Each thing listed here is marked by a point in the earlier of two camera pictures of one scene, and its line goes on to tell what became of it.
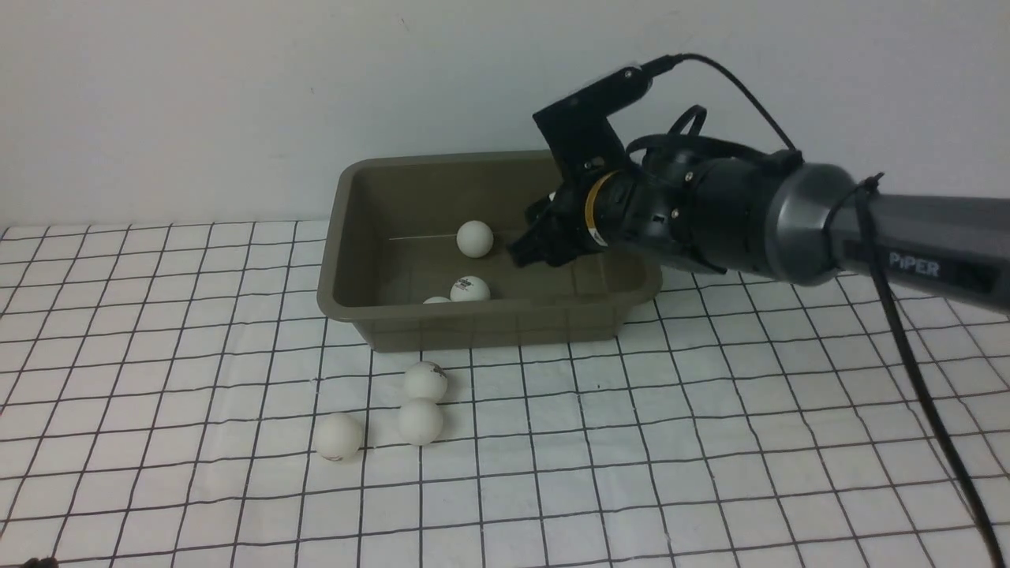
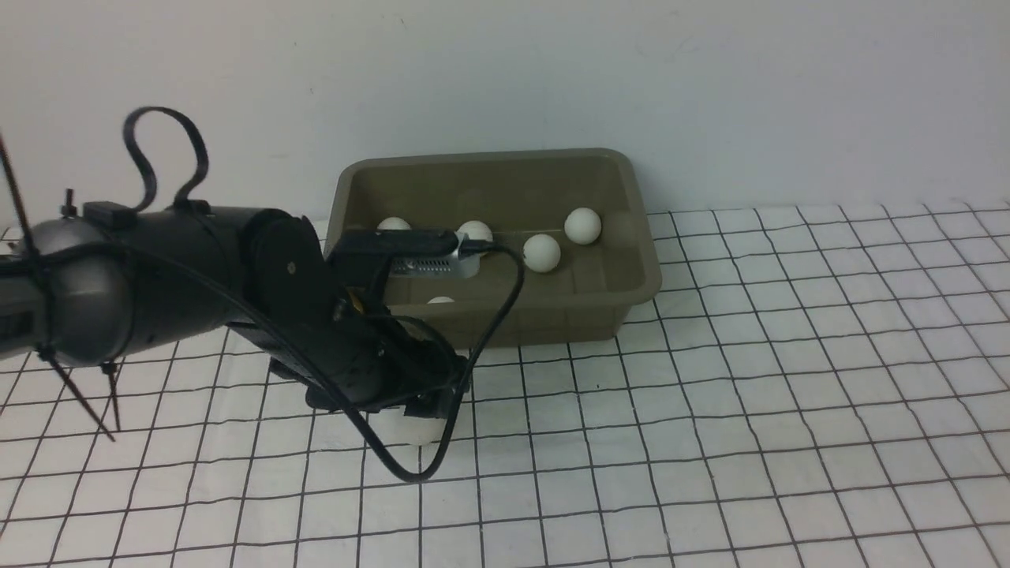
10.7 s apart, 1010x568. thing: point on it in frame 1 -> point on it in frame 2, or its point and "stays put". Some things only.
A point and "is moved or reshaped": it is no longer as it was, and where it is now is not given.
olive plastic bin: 391,244 stays put
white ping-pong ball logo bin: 469,289 is moved or reshaped
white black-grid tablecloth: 177,396 stays put
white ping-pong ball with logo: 338,438 -> 394,223
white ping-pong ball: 474,239 stays put
